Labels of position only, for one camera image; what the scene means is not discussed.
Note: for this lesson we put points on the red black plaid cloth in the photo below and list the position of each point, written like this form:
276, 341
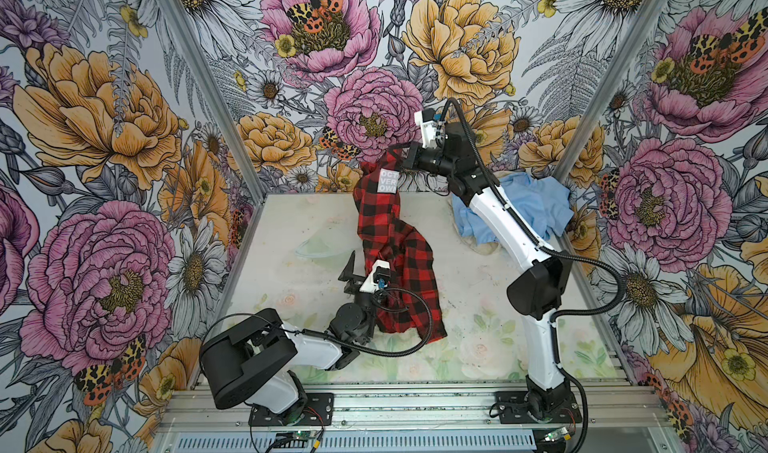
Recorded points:
386, 236

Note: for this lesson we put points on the aluminium front frame rail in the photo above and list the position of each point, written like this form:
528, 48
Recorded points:
611, 404

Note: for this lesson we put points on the aluminium corner post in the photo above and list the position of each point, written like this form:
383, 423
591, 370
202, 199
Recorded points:
186, 39
626, 50

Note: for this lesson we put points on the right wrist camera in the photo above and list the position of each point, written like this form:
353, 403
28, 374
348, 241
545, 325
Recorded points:
430, 127

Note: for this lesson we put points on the right aluminium corner post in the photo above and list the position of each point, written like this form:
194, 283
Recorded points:
626, 50

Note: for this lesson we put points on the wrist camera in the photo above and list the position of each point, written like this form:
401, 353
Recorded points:
430, 127
378, 279

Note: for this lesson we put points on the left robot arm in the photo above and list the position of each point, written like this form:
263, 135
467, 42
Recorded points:
251, 361

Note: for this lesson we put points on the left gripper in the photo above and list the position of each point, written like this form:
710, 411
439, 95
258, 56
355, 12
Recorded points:
347, 274

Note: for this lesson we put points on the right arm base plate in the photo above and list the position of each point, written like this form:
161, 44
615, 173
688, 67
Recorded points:
522, 407

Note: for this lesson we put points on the left aluminium corner post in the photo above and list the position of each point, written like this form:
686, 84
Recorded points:
186, 39

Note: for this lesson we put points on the light blue cloth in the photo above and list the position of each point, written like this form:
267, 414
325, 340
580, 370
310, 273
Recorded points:
542, 203

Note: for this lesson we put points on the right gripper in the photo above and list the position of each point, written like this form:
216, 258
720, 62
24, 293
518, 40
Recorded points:
412, 160

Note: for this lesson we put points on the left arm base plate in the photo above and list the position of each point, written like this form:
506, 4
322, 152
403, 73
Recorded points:
315, 410

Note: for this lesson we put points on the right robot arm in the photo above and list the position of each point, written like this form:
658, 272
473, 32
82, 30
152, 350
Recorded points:
536, 293

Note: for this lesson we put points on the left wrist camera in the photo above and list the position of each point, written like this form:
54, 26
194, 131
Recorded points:
378, 279

